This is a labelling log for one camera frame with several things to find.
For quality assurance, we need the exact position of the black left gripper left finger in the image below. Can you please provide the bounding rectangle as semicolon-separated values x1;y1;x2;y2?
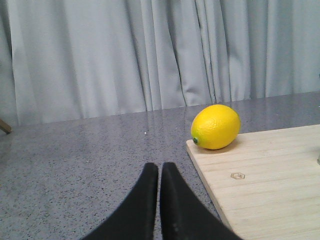
83;162;159;240

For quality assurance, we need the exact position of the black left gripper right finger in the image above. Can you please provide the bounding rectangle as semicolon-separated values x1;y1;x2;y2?
160;162;240;240

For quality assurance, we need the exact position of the wooden cutting board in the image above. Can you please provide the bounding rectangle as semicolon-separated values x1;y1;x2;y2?
186;125;320;240

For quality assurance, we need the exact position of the yellow lemon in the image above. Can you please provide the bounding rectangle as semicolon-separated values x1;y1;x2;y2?
190;104;241;150

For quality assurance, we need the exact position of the wooden piece at left edge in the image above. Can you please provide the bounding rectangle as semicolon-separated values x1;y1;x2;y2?
0;119;12;134

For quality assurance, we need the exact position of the grey curtain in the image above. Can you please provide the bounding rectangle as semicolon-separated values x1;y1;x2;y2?
0;0;320;126

